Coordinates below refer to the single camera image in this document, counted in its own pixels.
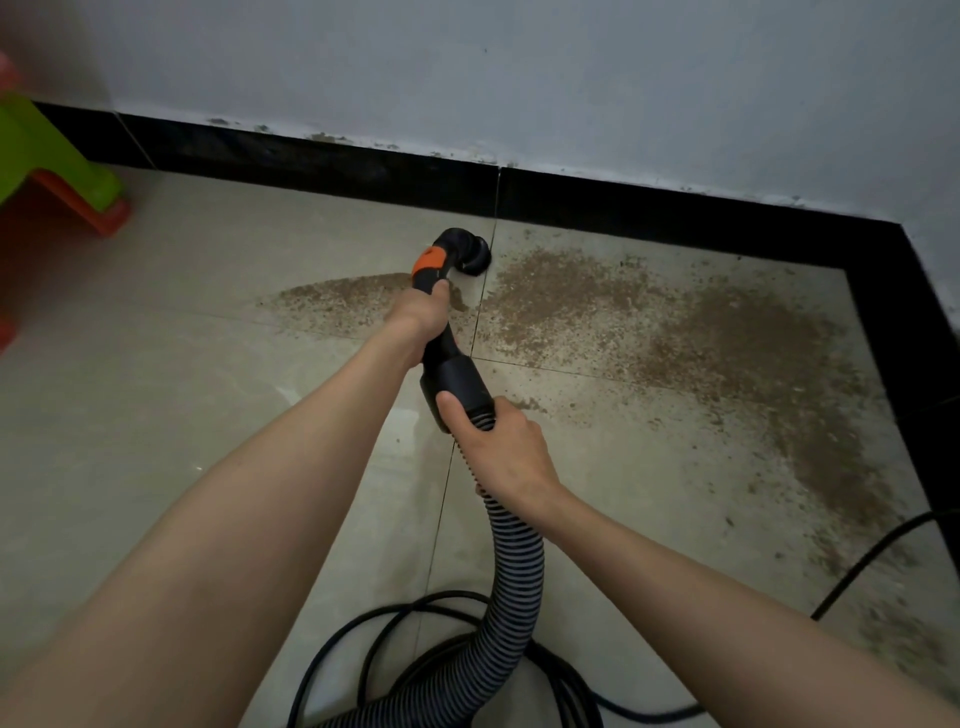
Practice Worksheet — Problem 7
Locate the person's right hand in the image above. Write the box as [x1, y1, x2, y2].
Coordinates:
[436, 390, 569, 527]

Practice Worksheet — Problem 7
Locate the person's left hand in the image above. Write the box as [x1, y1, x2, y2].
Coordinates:
[378, 277, 455, 374]

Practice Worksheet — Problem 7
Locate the black vacuum hose with handle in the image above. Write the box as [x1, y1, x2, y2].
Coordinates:
[318, 228, 546, 728]

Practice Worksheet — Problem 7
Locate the black power cable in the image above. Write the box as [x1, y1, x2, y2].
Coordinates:
[285, 510, 947, 728]

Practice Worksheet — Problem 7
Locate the brown sawdust dirt patch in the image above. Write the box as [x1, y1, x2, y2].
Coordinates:
[267, 247, 954, 677]

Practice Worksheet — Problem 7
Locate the person's left forearm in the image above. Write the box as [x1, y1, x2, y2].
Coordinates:
[0, 337, 414, 728]

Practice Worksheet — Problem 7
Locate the person's right forearm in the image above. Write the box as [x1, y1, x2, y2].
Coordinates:
[540, 480, 960, 728]

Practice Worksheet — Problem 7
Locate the tiled floor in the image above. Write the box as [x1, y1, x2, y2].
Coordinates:
[0, 162, 960, 728]

